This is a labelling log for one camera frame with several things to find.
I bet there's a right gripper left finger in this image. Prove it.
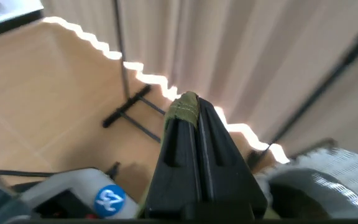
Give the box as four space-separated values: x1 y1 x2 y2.
144 117 203 219

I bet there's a white laundry basket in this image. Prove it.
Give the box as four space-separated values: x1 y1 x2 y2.
253 146 358 220

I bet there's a black clothes rack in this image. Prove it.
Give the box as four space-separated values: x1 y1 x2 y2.
102 0 358 169

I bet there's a green printed t-shirt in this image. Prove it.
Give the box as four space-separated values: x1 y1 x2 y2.
137 91 201 218

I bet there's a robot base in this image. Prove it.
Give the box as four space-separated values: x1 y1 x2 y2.
0 167 141 220

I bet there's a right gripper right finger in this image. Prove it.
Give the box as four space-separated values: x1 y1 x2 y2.
196 96 269 219

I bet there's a black cable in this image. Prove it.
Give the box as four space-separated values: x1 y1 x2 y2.
0 169 57 178

